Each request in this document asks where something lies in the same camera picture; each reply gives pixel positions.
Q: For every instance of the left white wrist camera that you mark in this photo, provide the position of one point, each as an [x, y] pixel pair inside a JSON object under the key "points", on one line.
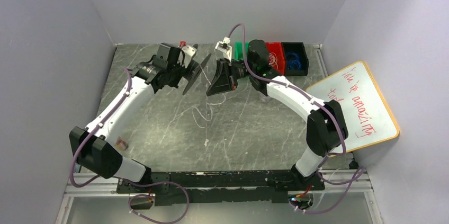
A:
{"points": [[187, 53]]}

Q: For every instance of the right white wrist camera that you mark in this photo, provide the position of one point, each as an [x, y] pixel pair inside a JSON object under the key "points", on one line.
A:
{"points": [[225, 47]]}

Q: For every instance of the red plastic bin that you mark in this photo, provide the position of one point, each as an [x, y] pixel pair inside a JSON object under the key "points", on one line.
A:
{"points": [[276, 56]]}

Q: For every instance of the black cable spool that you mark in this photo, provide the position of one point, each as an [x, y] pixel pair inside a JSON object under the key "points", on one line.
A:
{"points": [[194, 69]]}

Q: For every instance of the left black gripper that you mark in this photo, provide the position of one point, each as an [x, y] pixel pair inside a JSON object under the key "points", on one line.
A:
{"points": [[183, 71]]}

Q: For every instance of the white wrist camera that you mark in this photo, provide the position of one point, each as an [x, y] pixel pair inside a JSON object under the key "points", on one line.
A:
{"points": [[187, 53], [225, 47]]}

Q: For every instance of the aluminium extrusion frame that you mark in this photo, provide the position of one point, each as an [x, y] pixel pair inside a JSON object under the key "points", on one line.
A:
{"points": [[108, 188]]}

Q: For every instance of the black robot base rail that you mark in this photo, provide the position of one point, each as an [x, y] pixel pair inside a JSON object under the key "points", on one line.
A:
{"points": [[276, 186]]}

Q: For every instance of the green plastic bin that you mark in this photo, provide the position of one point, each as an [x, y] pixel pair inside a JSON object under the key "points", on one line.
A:
{"points": [[239, 49]]}

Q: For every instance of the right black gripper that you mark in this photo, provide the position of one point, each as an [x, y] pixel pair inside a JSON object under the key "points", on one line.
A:
{"points": [[231, 76]]}

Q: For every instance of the pink capped small bottle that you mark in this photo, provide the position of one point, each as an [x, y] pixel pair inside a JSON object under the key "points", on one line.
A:
{"points": [[121, 144]]}

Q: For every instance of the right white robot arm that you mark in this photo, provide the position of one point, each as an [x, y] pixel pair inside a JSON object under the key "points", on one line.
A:
{"points": [[326, 127]]}

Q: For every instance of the black plastic bin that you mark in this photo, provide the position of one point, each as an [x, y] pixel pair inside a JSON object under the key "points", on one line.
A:
{"points": [[296, 60]]}

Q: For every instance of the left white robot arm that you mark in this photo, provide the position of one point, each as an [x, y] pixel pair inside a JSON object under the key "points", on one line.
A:
{"points": [[93, 145]]}

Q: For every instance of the whiteboard with wooden frame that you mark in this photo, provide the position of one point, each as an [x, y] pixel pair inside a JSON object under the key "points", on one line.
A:
{"points": [[368, 118]]}

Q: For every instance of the clear round plastic container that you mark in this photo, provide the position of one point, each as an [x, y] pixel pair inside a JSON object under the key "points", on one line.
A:
{"points": [[263, 98]]}

